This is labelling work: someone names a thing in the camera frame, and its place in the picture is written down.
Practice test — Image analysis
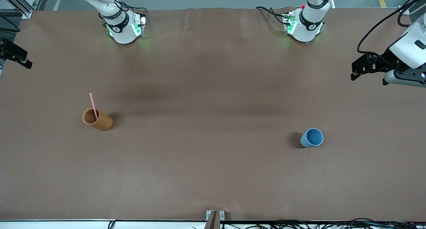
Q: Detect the black left arm base cable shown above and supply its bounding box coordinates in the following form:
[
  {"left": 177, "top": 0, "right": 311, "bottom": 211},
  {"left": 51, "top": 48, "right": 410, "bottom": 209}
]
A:
[{"left": 255, "top": 6, "right": 291, "bottom": 25}]

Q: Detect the pink chopstick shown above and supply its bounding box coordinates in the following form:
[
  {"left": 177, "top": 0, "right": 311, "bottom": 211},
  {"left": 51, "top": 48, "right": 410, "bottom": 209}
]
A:
[{"left": 89, "top": 93, "right": 99, "bottom": 120}]

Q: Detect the aluminium frame profile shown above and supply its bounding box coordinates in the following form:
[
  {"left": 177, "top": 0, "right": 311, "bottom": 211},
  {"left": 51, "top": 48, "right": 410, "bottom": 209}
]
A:
[
  {"left": 0, "top": 0, "right": 45, "bottom": 19},
  {"left": 398, "top": 3, "right": 426, "bottom": 24}
]

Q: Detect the black arm base cable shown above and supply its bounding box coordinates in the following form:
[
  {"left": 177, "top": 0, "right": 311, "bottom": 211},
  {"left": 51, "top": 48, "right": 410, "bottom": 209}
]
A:
[
  {"left": 117, "top": 1, "right": 148, "bottom": 18},
  {"left": 255, "top": 6, "right": 291, "bottom": 25}
]

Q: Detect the brown wooden cup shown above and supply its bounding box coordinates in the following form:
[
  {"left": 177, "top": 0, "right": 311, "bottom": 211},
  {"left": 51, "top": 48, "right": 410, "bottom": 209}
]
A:
[{"left": 82, "top": 108, "right": 113, "bottom": 132}]

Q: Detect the blue cup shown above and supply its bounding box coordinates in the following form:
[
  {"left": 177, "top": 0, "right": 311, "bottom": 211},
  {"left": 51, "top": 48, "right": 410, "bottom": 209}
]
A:
[{"left": 300, "top": 128, "right": 324, "bottom": 148}]

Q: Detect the black right arm base cable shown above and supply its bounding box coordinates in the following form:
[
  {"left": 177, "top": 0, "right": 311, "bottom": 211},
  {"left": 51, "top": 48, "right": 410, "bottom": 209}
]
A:
[{"left": 117, "top": 1, "right": 148, "bottom": 18}]

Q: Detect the metal bracket with post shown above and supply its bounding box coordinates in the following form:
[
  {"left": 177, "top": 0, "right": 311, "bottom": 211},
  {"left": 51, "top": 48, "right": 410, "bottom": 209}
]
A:
[{"left": 204, "top": 210, "right": 225, "bottom": 229}]

